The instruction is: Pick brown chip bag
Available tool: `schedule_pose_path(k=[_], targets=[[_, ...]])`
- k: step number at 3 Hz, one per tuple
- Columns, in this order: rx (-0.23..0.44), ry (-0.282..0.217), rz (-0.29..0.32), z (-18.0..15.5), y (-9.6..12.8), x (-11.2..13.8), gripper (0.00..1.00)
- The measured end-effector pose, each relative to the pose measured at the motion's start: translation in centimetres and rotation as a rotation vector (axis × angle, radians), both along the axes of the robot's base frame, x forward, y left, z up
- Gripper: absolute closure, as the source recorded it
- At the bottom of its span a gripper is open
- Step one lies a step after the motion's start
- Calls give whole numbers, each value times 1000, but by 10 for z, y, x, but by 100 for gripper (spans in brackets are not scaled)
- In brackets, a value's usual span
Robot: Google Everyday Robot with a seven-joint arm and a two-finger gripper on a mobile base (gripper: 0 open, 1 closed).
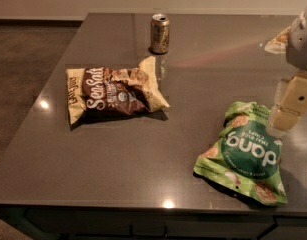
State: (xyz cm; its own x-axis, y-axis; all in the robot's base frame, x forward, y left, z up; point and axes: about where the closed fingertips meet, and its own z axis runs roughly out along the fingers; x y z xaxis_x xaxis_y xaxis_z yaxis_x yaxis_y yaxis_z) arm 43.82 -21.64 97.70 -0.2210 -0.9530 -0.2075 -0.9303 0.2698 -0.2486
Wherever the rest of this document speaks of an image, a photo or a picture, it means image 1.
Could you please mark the gold soda can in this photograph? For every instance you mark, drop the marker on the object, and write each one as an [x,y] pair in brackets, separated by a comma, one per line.
[160,33]

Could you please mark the white snack bag at edge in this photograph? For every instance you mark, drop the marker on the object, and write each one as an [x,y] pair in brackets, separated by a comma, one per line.
[278,44]

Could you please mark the brown sea salt chip bag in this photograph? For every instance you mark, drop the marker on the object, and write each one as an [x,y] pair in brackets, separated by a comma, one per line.
[102,93]

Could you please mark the green Dang rice chips bag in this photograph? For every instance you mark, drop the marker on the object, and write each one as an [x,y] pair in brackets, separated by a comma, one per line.
[245,158]

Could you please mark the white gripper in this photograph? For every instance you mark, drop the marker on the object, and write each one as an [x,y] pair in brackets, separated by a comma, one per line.
[301,47]

